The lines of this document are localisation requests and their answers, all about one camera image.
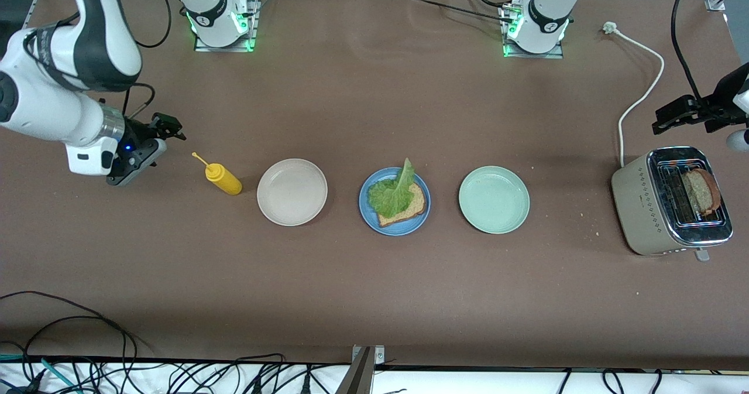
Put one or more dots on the beige plate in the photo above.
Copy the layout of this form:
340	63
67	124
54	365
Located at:
292	192

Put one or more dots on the green lettuce leaf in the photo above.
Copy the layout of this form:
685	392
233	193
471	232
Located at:
395	198

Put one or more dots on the blue plate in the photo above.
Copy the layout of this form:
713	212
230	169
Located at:
366	212

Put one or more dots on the mint green plate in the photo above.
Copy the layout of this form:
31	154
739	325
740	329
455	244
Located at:
494	199

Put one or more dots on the aluminium post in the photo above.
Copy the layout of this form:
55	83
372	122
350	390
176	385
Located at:
360	373

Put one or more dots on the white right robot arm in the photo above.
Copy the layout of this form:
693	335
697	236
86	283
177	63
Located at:
88	31

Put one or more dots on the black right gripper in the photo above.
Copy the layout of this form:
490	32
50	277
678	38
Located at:
138	132

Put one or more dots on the yellow squeeze bottle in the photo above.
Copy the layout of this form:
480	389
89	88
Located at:
225	180

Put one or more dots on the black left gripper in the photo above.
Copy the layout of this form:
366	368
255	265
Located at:
715	110

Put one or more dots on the beige chrome toaster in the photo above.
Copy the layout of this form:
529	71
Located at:
638	201

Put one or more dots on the brown bread slice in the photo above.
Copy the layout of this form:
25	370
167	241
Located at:
409	212
699	192

